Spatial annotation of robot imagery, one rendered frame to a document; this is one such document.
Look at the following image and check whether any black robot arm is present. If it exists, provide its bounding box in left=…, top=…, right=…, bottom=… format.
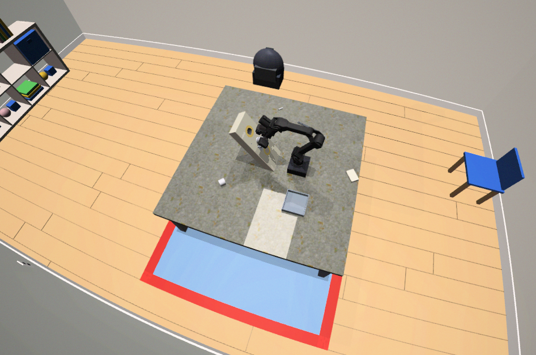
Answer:
left=255, top=115, right=325, bottom=167

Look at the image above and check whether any light blue shallow tray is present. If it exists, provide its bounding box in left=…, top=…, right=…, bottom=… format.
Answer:
left=282, top=189, right=309, bottom=217

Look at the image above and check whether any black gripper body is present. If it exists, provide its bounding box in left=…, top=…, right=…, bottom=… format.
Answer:
left=258, top=127, right=275, bottom=148

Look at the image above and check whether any beige flat box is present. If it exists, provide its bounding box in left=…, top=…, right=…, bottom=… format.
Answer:
left=346, top=169, right=359, bottom=182

